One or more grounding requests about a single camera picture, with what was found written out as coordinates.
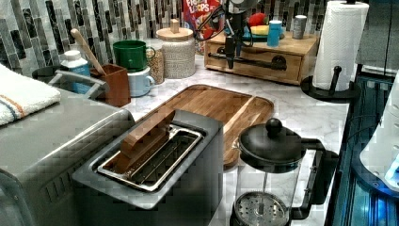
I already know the white bottle with blue label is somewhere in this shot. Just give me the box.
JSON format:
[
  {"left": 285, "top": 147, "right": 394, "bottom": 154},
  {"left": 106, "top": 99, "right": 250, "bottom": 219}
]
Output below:
[{"left": 61, "top": 50, "right": 90, "bottom": 94}]

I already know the wooden canister lid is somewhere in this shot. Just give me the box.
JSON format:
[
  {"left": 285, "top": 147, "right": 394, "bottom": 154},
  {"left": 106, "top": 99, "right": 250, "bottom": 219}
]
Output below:
[{"left": 156, "top": 19, "right": 193, "bottom": 41}]

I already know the wooden spoon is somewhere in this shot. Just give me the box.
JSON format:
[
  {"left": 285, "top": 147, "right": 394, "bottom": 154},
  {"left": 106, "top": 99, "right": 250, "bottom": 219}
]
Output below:
[{"left": 71, "top": 28, "right": 105, "bottom": 75}]

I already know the grey ceramic canister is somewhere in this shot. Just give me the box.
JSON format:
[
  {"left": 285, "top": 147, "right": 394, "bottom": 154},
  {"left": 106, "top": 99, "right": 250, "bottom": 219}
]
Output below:
[{"left": 163, "top": 40, "right": 196, "bottom": 79}]

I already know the glass jar with clear lid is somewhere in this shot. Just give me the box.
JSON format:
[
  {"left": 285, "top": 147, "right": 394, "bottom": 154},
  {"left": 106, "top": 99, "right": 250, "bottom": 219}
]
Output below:
[{"left": 146, "top": 39, "right": 164, "bottom": 85}]

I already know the red Froot Loops cereal box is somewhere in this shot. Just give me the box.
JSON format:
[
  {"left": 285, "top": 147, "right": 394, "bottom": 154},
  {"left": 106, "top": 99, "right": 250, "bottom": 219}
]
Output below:
[{"left": 183, "top": 0, "right": 223, "bottom": 55}]

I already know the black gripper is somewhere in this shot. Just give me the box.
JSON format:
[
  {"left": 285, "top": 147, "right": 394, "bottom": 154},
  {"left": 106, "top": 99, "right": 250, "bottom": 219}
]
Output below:
[{"left": 225, "top": 10, "right": 247, "bottom": 69}]

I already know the yellow plush banana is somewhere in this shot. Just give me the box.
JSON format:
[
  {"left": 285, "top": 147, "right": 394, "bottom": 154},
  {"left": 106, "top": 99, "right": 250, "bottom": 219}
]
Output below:
[{"left": 250, "top": 25, "right": 269, "bottom": 36}]

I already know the brown utensil holder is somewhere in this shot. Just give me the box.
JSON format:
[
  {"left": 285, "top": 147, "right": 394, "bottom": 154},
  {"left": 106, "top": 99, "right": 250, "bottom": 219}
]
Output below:
[{"left": 90, "top": 64, "right": 131, "bottom": 107}]

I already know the silver shaker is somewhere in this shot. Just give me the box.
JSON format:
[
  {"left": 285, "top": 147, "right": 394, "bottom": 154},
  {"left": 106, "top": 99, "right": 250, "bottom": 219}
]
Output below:
[{"left": 293, "top": 15, "right": 307, "bottom": 40}]

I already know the wooden cutting board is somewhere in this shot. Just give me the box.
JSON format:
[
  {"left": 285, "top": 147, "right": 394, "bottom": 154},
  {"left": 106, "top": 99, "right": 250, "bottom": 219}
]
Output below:
[{"left": 145, "top": 85, "right": 274, "bottom": 170}]

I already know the silver toaster oven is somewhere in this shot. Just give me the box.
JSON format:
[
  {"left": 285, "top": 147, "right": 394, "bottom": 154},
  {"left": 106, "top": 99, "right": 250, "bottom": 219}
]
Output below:
[{"left": 0, "top": 71, "right": 134, "bottom": 226}]

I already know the white striped towel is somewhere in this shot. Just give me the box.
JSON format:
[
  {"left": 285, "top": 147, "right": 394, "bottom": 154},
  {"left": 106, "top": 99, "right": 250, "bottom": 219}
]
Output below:
[{"left": 0, "top": 65, "right": 61, "bottom": 125}]

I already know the light blue mug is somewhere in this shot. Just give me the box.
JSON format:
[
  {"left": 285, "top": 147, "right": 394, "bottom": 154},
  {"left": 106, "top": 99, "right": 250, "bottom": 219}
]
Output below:
[{"left": 128, "top": 67, "right": 156, "bottom": 97}]

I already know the wooden drawer box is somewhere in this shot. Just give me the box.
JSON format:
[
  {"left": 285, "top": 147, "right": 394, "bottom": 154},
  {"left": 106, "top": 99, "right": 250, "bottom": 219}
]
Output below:
[{"left": 204, "top": 32, "right": 319, "bottom": 86}]

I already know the silver black toaster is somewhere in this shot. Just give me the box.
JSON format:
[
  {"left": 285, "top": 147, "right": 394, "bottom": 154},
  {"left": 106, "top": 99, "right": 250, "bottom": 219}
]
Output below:
[{"left": 72, "top": 110, "right": 224, "bottom": 226}]

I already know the blue shaker with white lid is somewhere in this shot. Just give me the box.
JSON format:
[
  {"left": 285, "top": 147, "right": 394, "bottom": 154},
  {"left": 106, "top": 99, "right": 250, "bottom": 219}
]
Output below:
[{"left": 267, "top": 20, "right": 282, "bottom": 47}]

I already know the red plush fruit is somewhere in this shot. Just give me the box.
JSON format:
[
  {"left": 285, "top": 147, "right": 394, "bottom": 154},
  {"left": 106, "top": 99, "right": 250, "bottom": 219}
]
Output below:
[{"left": 247, "top": 12, "right": 269, "bottom": 27}]

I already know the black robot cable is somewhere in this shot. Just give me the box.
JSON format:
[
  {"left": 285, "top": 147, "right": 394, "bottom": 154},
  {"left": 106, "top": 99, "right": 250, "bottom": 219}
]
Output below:
[{"left": 195, "top": 4, "right": 228, "bottom": 43}]

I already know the paper towel roll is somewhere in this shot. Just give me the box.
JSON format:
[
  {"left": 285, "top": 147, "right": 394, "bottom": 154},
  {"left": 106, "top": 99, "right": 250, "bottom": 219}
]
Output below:
[{"left": 312, "top": 1, "right": 369, "bottom": 91}]

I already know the blue plate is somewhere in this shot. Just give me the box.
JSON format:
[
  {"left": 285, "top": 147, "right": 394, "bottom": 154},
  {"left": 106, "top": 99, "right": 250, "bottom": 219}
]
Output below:
[{"left": 224, "top": 28, "right": 285, "bottom": 42}]

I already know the green mug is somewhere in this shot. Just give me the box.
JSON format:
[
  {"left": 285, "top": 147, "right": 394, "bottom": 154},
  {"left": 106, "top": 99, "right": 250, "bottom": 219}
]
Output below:
[{"left": 113, "top": 40, "right": 156, "bottom": 73}]

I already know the black paper towel holder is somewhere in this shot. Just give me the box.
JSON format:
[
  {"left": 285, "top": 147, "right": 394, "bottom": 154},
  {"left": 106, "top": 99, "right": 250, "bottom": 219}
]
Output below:
[{"left": 300, "top": 66, "right": 361, "bottom": 104}]

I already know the glass french press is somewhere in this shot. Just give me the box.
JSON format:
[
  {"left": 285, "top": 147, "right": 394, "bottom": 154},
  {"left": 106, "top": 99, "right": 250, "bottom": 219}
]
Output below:
[{"left": 230, "top": 118, "right": 339, "bottom": 226}]

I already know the wooden toast slice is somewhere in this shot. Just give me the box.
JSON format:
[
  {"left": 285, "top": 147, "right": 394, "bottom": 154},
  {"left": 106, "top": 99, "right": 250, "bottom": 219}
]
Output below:
[{"left": 104, "top": 106, "right": 175, "bottom": 174}]

